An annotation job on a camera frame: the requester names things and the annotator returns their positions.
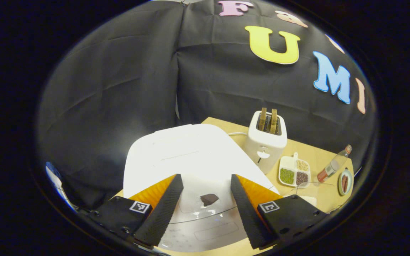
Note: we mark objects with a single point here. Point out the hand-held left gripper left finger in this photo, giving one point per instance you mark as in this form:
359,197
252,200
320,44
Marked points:
162,209

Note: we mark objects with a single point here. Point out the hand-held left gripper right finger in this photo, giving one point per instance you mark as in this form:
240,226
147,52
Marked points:
247,213

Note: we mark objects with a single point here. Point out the clear rice container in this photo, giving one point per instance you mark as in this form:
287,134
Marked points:
306,201

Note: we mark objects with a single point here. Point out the white rice cooker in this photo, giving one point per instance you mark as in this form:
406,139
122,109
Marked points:
190,156

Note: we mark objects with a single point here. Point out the small dark brown piece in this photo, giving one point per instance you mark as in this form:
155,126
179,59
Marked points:
209,199

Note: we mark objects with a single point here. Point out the white divided bean dish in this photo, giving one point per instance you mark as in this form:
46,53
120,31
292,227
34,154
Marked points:
287,165

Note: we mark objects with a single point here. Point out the white toaster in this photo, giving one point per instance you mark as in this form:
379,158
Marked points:
265,149

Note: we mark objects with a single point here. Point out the brown toast slice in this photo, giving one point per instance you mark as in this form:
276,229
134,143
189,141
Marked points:
274,121
262,119

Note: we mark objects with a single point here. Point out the clear plastic bottle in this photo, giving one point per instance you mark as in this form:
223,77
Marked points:
333,165

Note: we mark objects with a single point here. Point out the light green plate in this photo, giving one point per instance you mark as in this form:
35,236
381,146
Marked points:
350,181

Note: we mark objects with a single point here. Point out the black backdrop cloth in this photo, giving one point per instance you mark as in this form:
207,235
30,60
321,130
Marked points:
119,89

